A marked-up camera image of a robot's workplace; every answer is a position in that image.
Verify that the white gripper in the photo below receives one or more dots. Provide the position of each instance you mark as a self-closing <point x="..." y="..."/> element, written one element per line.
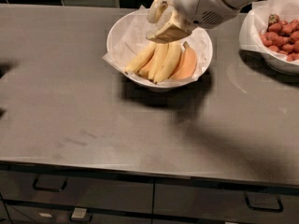
<point x="196" y="4"/>

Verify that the yellow banana bunch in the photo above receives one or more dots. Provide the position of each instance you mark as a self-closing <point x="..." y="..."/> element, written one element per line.
<point x="156" y="62"/>

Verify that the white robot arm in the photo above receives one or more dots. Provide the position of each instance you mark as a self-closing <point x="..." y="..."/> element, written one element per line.
<point x="176" y="19"/>

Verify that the white bowl with bananas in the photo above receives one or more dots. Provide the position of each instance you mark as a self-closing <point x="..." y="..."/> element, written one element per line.
<point x="116" y="38"/>

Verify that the orange-pink banana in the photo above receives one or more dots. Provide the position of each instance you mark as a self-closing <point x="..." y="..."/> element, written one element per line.
<point x="187" y="63"/>

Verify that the paper liner in strawberry bowl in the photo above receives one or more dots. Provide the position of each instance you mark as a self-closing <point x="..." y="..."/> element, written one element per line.
<point x="287" y="10"/>

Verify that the white bowl with strawberries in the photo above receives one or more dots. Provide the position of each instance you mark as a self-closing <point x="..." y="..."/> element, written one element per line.
<point x="274" y="62"/>

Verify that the white paper liner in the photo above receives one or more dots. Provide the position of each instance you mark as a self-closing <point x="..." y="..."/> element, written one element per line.
<point x="124" y="47"/>

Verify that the red strawberries pile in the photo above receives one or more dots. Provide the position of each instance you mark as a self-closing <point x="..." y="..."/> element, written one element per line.
<point x="282" y="37"/>

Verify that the right grey drawer front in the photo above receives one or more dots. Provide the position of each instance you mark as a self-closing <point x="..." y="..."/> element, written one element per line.
<point x="219" y="204"/>

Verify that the grey drawer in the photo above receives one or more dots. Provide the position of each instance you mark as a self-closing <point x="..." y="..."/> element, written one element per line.
<point x="219" y="204"/>
<point x="80" y="191"/>

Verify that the left grey drawer front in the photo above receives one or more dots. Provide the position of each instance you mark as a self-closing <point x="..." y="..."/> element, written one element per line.
<point x="80" y="191"/>

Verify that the left drawer black handle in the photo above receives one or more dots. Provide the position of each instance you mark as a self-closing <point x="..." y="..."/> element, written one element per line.
<point x="49" y="183"/>

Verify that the drawer black handle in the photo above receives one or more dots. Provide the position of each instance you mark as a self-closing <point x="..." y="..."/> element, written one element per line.
<point x="263" y="202"/>
<point x="49" y="183"/>

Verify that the lower drawer handle with label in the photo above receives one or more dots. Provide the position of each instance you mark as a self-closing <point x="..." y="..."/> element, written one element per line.
<point x="80" y="215"/>

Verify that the right drawer black handle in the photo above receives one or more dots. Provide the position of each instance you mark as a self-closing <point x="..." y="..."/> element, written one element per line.
<point x="263" y="202"/>

